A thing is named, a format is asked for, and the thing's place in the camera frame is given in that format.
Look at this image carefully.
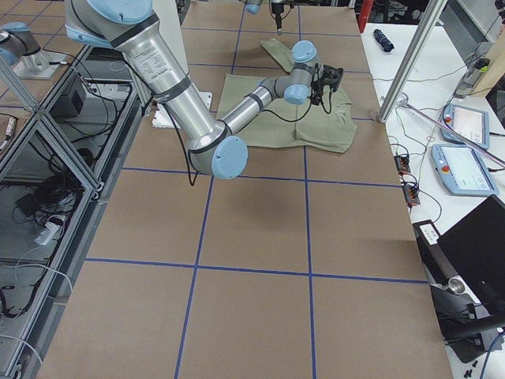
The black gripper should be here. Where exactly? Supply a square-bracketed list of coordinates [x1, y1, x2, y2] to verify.
[313, 63, 328, 96]
[270, 0, 284, 36]

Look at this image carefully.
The olive green long-sleeve shirt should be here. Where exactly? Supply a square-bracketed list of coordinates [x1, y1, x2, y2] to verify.
[216, 38, 357, 153]

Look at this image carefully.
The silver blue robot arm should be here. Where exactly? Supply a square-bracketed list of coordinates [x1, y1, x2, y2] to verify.
[65, 1, 326, 179]
[243, 0, 286, 36]

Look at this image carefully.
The folded dark blue umbrella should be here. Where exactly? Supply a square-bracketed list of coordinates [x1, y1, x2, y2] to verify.
[372, 28, 395, 53]

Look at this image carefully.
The orange terminal block upper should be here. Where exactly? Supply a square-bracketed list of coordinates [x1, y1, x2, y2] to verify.
[394, 155, 411, 174]

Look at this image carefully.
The orange terminal block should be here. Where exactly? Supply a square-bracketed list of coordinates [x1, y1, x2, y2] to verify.
[402, 182, 421, 208]
[394, 155, 411, 174]

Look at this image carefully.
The orange terminal block lower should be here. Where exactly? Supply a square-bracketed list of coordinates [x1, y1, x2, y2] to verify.
[402, 182, 421, 208]

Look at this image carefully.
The far blue teach pendant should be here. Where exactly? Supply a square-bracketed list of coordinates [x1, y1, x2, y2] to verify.
[440, 103, 490, 149]

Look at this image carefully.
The blue teach pendant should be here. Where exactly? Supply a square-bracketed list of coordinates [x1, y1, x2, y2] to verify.
[440, 103, 490, 149]
[431, 144, 499, 197]

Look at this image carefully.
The near blue teach pendant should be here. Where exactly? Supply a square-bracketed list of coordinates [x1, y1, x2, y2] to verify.
[431, 144, 499, 197]

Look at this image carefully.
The reacher grabber stick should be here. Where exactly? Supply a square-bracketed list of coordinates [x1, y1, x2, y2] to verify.
[396, 100, 505, 168]

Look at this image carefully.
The black box with label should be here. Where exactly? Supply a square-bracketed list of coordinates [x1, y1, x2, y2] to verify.
[413, 220, 467, 295]

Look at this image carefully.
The black laptop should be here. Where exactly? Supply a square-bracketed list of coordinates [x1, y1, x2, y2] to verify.
[438, 195, 504, 314]

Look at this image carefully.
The black tripod stand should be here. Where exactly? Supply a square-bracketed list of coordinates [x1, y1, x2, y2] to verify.
[430, 284, 504, 363]

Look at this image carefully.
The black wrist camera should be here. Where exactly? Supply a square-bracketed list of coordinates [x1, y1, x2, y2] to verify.
[323, 65, 344, 92]

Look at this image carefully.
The aluminium frame post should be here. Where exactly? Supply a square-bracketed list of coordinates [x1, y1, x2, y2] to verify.
[378, 0, 447, 123]

